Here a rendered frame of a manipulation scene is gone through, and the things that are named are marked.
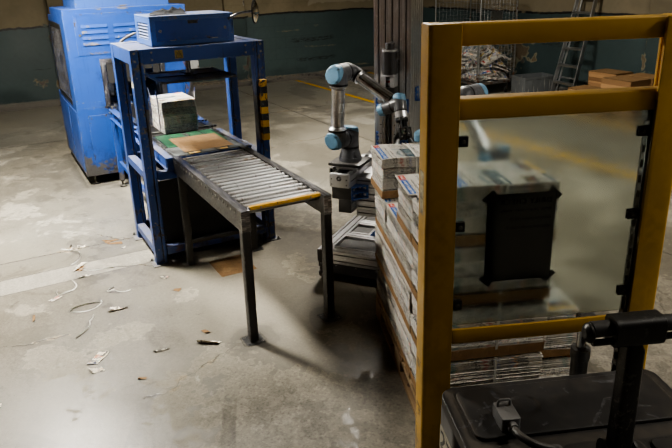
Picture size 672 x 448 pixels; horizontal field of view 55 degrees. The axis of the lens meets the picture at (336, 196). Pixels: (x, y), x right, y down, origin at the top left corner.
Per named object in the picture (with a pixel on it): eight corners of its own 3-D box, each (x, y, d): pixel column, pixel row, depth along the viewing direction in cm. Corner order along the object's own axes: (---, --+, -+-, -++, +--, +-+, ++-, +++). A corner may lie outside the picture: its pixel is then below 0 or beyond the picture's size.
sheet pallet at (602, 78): (671, 118, 876) (677, 76, 857) (631, 126, 839) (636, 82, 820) (599, 104, 976) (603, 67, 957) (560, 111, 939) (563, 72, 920)
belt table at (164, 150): (252, 157, 482) (251, 144, 479) (167, 171, 453) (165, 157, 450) (221, 138, 540) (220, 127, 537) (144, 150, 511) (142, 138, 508)
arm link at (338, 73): (351, 148, 414) (354, 63, 394) (337, 153, 403) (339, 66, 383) (336, 144, 421) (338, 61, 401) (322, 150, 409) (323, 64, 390)
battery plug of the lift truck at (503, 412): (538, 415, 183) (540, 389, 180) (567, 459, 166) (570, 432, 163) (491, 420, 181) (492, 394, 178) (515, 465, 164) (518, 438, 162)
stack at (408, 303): (436, 308, 399) (439, 180, 372) (507, 433, 289) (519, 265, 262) (374, 313, 394) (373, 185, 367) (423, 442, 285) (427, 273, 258)
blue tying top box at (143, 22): (235, 40, 463) (232, 12, 457) (151, 47, 437) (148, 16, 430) (214, 36, 501) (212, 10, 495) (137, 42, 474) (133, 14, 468)
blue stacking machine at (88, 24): (210, 166, 714) (191, -31, 646) (88, 186, 656) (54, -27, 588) (173, 139, 839) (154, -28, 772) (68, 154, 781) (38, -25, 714)
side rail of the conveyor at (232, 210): (251, 231, 347) (249, 210, 343) (241, 233, 344) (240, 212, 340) (181, 171, 458) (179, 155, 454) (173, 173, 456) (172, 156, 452)
